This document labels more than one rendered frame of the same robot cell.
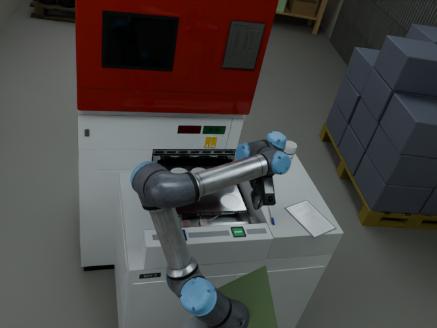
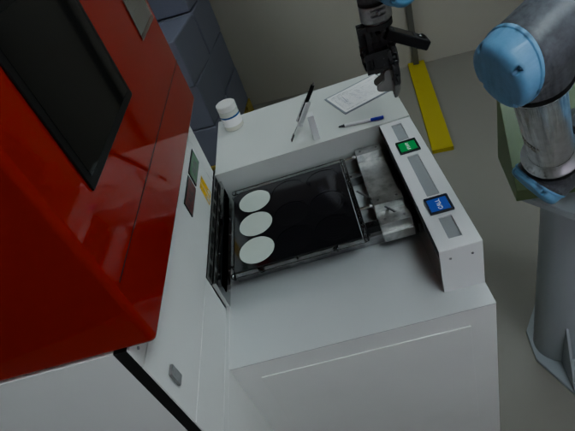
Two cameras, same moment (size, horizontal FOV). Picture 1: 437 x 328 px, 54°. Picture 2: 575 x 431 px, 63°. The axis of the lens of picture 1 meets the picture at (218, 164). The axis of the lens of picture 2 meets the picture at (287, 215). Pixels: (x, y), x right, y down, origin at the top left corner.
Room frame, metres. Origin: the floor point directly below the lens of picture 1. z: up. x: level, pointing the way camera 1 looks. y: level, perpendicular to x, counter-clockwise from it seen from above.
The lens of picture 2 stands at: (1.11, 0.94, 1.74)
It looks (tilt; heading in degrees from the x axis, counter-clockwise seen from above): 39 degrees down; 301
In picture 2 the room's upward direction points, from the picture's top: 22 degrees counter-clockwise
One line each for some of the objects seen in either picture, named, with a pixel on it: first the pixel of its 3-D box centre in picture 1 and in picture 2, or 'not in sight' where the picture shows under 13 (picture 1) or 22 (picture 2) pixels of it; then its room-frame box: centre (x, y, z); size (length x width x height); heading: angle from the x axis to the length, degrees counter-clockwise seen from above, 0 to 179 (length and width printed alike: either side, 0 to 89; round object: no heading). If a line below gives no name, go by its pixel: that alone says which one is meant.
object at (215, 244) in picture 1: (207, 245); (424, 193); (1.28, -0.03, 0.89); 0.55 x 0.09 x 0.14; 112
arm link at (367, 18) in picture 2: not in sight; (376, 12); (1.36, -0.19, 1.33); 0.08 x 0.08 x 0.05
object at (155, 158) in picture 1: (193, 161); (222, 238); (1.83, 0.13, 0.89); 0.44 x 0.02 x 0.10; 112
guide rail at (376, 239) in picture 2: not in sight; (323, 251); (1.54, 0.13, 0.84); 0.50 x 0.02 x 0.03; 22
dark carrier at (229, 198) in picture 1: (204, 187); (291, 214); (1.64, 0.04, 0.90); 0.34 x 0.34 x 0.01; 22
